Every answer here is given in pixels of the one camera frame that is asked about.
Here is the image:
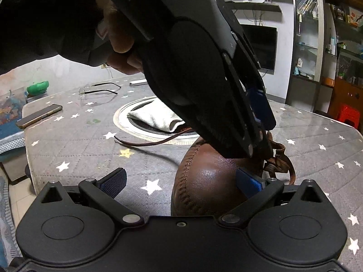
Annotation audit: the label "brown leather shoe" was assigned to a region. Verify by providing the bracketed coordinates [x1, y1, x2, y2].
[170, 132, 296, 217]

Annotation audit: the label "brown shoelace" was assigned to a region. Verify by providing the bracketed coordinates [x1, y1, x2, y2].
[114, 127, 196, 147]

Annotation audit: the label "dark sleeved left forearm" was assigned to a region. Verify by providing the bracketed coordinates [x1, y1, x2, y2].
[1, 0, 113, 74]

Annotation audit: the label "person's left hand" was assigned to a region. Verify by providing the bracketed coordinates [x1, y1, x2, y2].
[96, 0, 144, 75]

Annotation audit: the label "white grey cloth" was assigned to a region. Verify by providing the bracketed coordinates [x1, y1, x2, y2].
[127, 98, 185, 133]

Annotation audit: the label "black flat television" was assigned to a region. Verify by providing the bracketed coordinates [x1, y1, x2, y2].
[241, 24, 277, 71]

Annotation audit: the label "gold smartphone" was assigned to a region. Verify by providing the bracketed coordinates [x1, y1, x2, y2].
[16, 104, 63, 130]

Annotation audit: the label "eyeglasses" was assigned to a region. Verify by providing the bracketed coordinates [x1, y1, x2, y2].
[79, 82, 122, 95]

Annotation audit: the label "red plastic stool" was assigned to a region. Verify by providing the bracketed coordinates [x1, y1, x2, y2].
[336, 104, 361, 129]

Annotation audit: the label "green bowl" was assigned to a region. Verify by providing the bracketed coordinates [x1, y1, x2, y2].
[27, 81, 49, 96]

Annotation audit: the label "glass door display cabinet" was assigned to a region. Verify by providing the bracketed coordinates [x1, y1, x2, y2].
[286, 0, 337, 115]

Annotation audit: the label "brown wooden cabinet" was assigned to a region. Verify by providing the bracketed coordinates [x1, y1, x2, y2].
[325, 0, 362, 118]

